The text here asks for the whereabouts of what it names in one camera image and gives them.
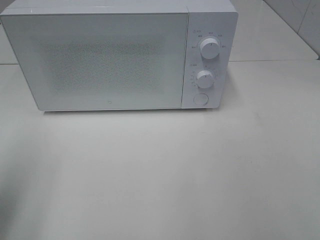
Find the round white door release button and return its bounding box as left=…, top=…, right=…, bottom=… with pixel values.
left=193, top=93, right=209, bottom=106

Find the white timer knob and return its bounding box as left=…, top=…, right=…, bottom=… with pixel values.
left=196, top=70, right=215, bottom=89

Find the white microwave door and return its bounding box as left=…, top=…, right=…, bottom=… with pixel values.
left=1, top=13, right=188, bottom=111

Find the white microwave oven body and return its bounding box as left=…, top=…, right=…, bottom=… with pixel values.
left=0, top=0, right=239, bottom=109

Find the upper white power knob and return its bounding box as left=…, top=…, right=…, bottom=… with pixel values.
left=199, top=36, right=221, bottom=60

